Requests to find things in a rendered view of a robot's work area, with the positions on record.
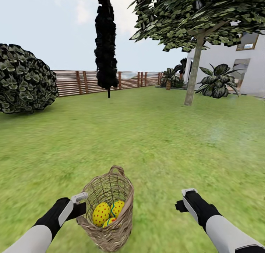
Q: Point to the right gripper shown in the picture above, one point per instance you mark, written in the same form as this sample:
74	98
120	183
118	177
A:
181	207

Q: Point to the wicker basket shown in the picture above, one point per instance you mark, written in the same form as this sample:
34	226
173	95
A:
113	236

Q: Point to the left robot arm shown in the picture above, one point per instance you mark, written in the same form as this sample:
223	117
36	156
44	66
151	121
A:
39	237

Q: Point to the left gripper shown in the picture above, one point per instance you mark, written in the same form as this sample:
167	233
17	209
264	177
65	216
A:
80	210

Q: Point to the easter egg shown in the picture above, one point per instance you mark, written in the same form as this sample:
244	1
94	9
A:
101	214
116	208
110	220

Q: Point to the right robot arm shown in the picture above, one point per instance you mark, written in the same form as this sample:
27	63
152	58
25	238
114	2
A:
225	236

